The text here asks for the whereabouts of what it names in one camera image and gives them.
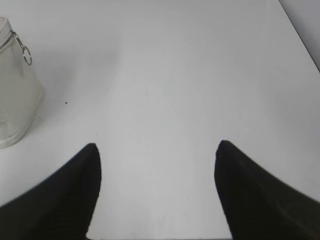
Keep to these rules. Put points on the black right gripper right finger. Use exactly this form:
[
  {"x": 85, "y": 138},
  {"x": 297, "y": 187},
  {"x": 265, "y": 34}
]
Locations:
[{"x": 259, "y": 206}]

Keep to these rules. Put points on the cream canvas zipper bag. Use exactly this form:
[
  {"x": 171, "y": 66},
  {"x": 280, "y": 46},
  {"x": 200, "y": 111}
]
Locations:
[{"x": 21, "y": 93}]

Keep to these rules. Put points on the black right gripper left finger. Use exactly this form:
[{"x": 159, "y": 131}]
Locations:
[{"x": 59, "y": 208}]

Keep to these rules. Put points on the metal zipper pull with ring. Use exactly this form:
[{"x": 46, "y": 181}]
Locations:
[{"x": 24, "y": 49}]

